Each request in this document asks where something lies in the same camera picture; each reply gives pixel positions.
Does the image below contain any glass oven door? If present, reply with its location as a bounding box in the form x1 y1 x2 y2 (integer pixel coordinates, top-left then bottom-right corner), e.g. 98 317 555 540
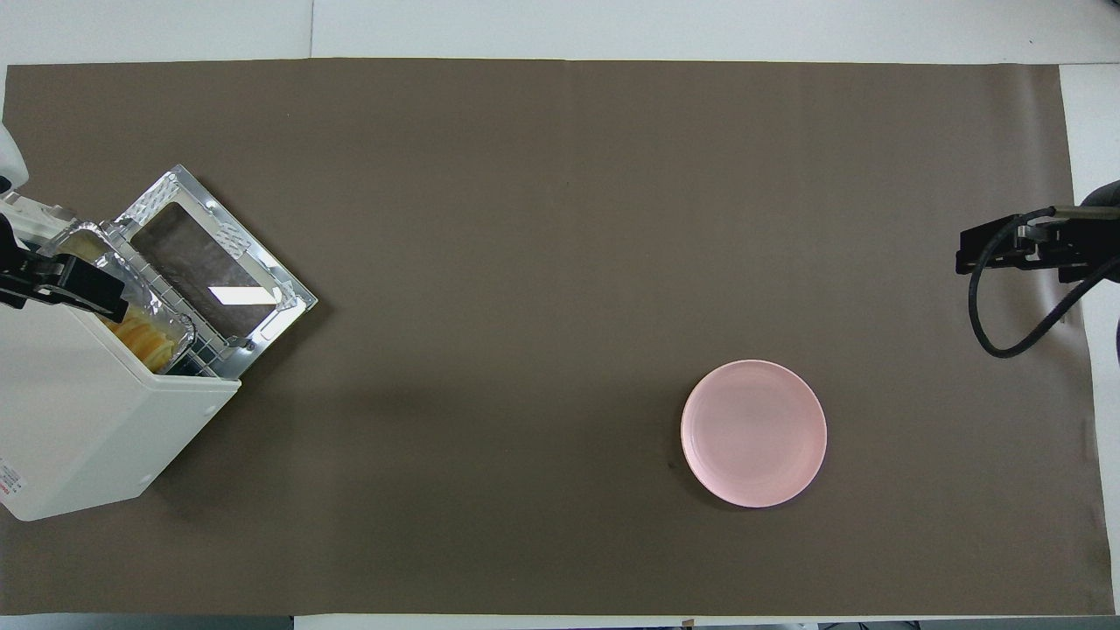
114 164 319 379

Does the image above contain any pink round plate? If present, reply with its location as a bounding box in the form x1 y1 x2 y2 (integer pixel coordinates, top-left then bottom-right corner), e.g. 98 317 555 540
681 360 828 508

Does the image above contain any silver foil baking tray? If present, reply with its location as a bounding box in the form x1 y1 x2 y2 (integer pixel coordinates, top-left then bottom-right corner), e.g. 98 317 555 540
39 220 195 375

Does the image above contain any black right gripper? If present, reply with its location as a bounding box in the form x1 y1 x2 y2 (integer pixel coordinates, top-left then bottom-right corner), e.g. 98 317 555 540
955 210 1120 285

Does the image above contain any wire oven rack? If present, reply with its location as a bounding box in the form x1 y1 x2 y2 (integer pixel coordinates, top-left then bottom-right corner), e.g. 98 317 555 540
105 223 246 379

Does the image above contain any brown table mat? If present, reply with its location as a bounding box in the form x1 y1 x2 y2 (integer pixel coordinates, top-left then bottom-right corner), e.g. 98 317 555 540
0 58 1112 618

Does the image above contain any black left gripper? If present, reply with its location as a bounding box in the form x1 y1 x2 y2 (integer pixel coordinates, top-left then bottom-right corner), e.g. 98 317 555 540
0 223 129 318

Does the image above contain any cream toaster oven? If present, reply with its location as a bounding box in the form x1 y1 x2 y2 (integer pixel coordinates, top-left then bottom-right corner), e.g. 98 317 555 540
0 219 242 522

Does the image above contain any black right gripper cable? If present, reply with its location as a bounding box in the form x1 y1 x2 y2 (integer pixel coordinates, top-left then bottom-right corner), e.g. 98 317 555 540
967 207 1120 358

